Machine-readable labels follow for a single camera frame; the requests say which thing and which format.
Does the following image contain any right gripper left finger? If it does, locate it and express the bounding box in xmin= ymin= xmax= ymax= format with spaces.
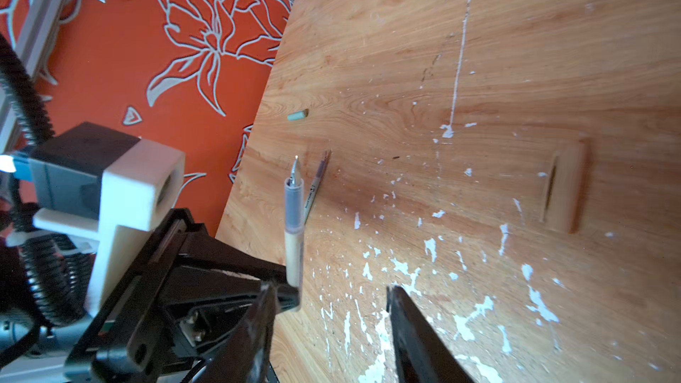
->
xmin=196 ymin=285 xmax=278 ymax=382

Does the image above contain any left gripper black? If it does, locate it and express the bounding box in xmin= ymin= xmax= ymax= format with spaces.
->
xmin=65 ymin=209 xmax=298 ymax=382

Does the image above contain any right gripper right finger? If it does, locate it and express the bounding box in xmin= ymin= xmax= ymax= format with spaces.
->
xmin=387 ymin=285 xmax=474 ymax=383

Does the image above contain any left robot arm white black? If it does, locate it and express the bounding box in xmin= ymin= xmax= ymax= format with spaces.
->
xmin=1 ymin=42 xmax=301 ymax=382

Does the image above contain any green pen left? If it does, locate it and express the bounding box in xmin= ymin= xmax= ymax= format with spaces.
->
xmin=303 ymin=150 xmax=332 ymax=221

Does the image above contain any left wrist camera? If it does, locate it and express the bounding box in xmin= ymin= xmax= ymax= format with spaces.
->
xmin=1 ymin=122 xmax=186 ymax=316

